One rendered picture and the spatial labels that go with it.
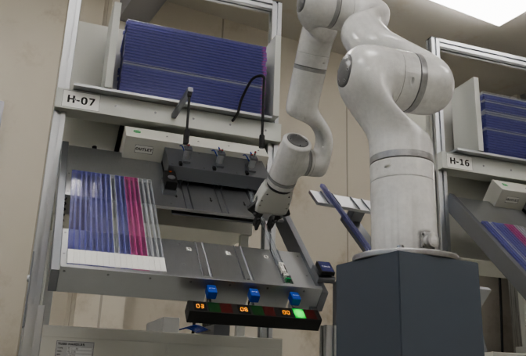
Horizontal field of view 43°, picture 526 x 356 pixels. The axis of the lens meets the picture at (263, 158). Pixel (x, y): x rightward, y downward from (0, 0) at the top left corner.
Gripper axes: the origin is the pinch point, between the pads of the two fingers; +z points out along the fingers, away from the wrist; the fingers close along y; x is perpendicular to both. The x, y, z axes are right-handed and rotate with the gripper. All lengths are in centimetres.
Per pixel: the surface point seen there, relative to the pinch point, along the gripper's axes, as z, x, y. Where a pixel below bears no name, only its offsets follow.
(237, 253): -2.8, 16.6, 11.4
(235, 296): -4.2, 33.3, 14.5
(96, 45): -5, -79, 52
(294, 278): -4.9, 25.9, -2.8
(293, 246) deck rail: 0.6, 7.9, -8.1
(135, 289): -4, 33, 40
